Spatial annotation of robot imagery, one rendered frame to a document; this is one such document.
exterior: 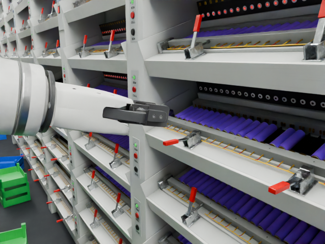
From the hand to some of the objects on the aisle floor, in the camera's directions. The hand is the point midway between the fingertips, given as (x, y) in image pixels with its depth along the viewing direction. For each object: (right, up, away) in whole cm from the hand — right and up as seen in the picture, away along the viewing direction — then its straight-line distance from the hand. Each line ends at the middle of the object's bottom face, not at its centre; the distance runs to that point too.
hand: (149, 113), depth 43 cm
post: (-37, -82, +124) cm, 153 cm away
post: (+2, -95, +67) cm, 116 cm away
